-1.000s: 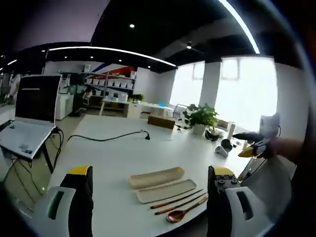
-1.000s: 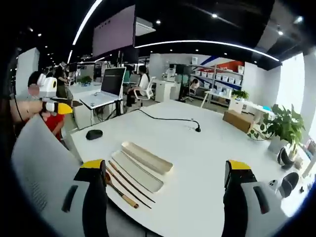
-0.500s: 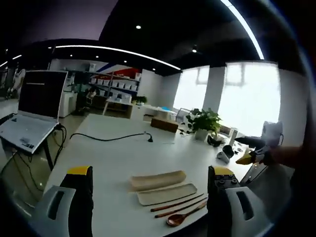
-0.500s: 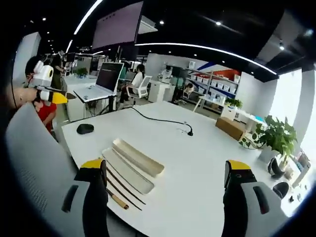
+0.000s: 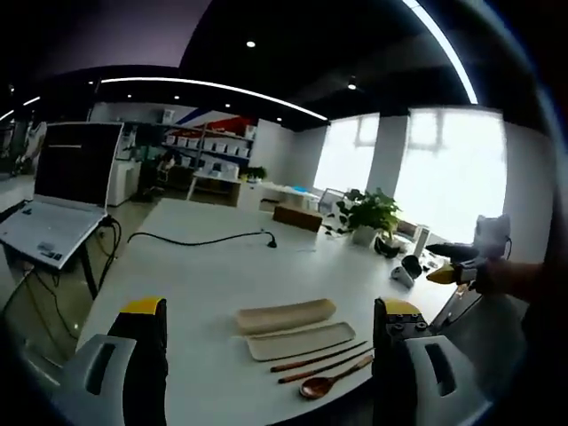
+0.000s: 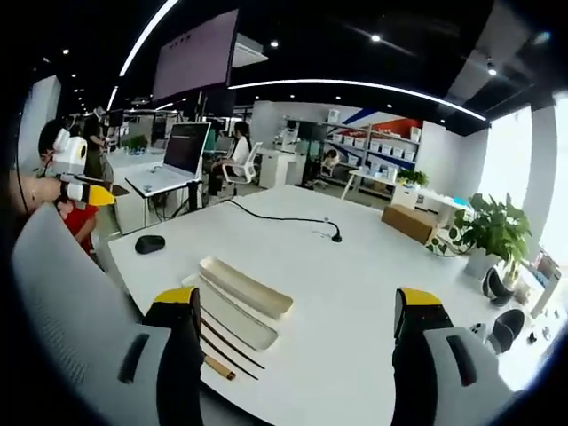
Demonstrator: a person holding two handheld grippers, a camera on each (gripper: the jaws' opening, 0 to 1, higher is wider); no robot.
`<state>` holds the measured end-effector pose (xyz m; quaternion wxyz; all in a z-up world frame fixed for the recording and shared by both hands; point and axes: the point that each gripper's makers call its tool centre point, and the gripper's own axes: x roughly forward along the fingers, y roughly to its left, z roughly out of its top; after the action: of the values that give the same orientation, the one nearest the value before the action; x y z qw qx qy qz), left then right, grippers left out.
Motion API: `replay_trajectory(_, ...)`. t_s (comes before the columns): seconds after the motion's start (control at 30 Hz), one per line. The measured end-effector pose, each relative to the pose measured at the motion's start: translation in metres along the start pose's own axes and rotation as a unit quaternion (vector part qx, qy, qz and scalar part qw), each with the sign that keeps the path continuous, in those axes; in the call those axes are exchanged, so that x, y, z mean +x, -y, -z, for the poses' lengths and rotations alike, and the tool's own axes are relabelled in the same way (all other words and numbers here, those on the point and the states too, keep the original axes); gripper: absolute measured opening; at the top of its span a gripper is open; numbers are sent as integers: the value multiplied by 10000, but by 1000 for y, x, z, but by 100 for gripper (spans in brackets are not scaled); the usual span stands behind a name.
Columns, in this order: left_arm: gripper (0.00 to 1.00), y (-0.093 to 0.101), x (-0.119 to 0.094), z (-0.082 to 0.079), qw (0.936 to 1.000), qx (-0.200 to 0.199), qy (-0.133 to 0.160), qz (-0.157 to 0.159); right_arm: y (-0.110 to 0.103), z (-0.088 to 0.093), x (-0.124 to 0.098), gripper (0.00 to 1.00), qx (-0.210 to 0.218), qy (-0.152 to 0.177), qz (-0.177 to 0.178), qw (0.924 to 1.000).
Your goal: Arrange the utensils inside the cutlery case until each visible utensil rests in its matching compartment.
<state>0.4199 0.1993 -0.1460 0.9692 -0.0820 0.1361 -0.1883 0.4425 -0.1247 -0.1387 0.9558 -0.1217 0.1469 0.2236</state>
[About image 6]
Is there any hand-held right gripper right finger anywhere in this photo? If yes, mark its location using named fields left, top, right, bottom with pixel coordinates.
left=391, top=287, right=525, bottom=426

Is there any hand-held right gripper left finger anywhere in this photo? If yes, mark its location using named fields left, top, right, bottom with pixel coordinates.
left=95, top=287, right=206, bottom=426

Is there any wooden-handled utensil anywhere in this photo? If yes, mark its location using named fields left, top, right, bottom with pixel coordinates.
left=202, top=353, right=238, bottom=382

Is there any black chopstick utensil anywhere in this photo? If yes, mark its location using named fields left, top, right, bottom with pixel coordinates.
left=201, top=315, right=266, bottom=371
left=201, top=327, right=260, bottom=382

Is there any white cutlery case tray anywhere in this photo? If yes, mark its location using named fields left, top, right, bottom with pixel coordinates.
left=181, top=272, right=280, bottom=354

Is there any beige cutlery case lid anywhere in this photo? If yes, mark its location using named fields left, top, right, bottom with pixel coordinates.
left=198, top=256, right=295, bottom=321

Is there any person's left hand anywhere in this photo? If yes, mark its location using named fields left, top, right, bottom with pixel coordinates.
left=24, top=176, right=75, bottom=218

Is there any low green plant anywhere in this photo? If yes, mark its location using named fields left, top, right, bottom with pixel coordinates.
left=121, top=134, right=150, bottom=153

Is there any black computer mouse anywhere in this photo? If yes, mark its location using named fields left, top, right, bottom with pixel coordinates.
left=134, top=234, right=167, bottom=256

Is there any white and black headset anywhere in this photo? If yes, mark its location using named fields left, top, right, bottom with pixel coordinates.
left=482, top=264, right=517, bottom=308

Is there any white laptop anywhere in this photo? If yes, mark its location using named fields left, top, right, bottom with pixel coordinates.
left=124, top=121, right=212, bottom=195

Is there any upright printed box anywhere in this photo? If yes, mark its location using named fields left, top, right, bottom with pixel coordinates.
left=529, top=248, right=564, bottom=321

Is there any green potted plant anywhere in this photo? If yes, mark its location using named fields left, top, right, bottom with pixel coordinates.
left=426, top=192, right=533, bottom=281

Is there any brown cardboard box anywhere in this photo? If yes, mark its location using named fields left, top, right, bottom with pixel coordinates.
left=381, top=203, right=439, bottom=246

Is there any white office chair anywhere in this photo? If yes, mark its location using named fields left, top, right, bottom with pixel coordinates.
left=220, top=141, right=264, bottom=186

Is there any large hanging monitor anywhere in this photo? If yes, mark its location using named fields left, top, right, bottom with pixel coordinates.
left=152, top=7, right=241, bottom=103

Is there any small green plant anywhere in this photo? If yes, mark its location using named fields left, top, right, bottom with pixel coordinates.
left=396, top=169, right=430, bottom=188

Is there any white side table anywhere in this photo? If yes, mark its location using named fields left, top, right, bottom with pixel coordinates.
left=340, top=168, right=403, bottom=201

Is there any shelf with storage boxes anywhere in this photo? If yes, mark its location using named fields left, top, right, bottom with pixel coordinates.
left=322, top=118, right=422, bottom=179

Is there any curved ceiling light strip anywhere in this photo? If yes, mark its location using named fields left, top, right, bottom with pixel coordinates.
left=226, top=78, right=488, bottom=122

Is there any black cable with stand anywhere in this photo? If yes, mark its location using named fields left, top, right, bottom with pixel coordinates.
left=227, top=199, right=343, bottom=244

